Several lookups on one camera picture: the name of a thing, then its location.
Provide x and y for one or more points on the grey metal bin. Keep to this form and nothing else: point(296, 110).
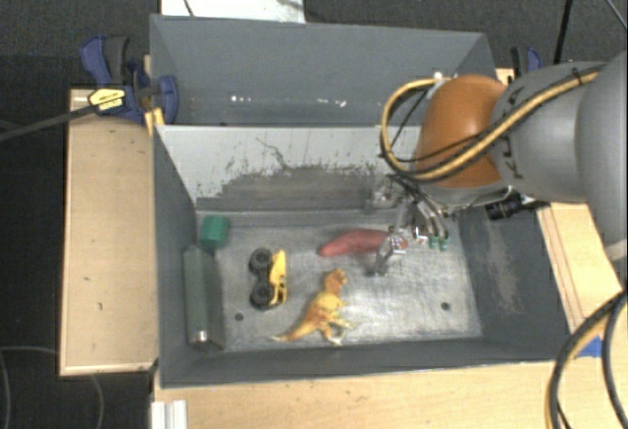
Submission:
point(304, 69)

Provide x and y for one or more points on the black cylinder on white bracket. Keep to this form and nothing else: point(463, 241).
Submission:
point(505, 209)

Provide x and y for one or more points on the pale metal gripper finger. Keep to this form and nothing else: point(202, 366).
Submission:
point(387, 256)
point(377, 203)

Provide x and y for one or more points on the red sweet potato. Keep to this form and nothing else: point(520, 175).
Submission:
point(350, 241)

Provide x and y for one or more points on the yellow toy truck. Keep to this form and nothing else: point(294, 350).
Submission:
point(275, 277)

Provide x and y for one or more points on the orange toy dinosaur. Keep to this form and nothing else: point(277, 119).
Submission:
point(324, 306)

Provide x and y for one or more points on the pale wood board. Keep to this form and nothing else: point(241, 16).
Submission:
point(110, 245)

